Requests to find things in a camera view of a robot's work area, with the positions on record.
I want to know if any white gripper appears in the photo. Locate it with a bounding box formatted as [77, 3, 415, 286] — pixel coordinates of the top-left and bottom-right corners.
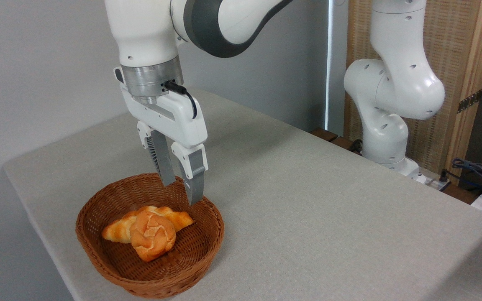
[119, 83, 209, 207]

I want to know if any round knotted bread roll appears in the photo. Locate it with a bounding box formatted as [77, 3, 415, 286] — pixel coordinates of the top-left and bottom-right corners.
[129, 209, 177, 263]

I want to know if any long braided bread loaf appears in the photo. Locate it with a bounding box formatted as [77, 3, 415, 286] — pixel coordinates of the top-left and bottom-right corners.
[101, 205, 195, 245]

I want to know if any brown wicker basket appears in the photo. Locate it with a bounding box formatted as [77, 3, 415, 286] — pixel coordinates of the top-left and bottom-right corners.
[75, 173, 225, 299]

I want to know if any dark metal screen hinge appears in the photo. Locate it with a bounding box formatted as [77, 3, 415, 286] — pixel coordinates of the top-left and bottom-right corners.
[457, 89, 482, 114]

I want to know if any wooden woven folding screen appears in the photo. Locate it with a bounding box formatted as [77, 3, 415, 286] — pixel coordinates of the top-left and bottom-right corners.
[344, 0, 482, 187]

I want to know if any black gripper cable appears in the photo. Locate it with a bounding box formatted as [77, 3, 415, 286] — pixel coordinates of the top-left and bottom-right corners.
[163, 81, 198, 120]

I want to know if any bundle of dark cables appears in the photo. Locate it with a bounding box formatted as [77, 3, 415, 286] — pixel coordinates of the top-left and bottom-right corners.
[441, 157, 482, 194]

